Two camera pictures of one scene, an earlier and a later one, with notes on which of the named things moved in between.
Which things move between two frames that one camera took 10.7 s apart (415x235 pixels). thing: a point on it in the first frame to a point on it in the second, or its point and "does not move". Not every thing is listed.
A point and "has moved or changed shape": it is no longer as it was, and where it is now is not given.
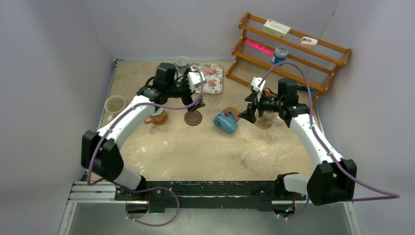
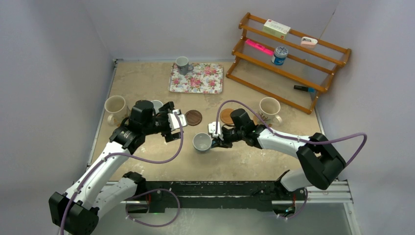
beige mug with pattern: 113,105 does not move
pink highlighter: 254,44 does not move
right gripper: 248,114 to 219,142
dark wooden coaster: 193,118 does not move
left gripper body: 182,90 to 160,124
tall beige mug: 267,118 does not move
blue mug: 226,121 has moved or changed shape
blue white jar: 280,55 does not move
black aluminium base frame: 267,196 does not move
